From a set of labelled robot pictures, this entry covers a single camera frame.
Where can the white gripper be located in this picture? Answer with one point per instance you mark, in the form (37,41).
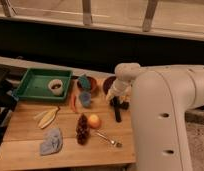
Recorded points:
(118,88)

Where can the blue small cup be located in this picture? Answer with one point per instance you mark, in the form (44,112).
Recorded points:
(85,98)

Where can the yellow corn toy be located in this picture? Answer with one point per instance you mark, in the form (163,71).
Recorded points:
(46,117)

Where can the white cup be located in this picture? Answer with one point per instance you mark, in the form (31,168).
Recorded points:
(56,87)

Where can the black side stand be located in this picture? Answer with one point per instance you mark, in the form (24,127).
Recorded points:
(6,101)

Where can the black brush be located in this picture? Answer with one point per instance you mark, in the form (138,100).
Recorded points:
(117,105)

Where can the dark red bowl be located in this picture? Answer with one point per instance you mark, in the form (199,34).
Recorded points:
(107,83)

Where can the dark red grapes toy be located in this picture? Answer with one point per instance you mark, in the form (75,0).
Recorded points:
(82,130)

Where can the metal fork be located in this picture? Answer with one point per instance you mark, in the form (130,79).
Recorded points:
(111,141)

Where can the orange peach toy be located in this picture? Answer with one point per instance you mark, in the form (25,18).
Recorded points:
(94,121)

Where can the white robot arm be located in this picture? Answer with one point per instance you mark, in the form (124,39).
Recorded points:
(160,96)

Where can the green plastic tray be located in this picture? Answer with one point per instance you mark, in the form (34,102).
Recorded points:
(34,85)

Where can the grey blue cloth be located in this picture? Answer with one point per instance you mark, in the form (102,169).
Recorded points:
(53,142)

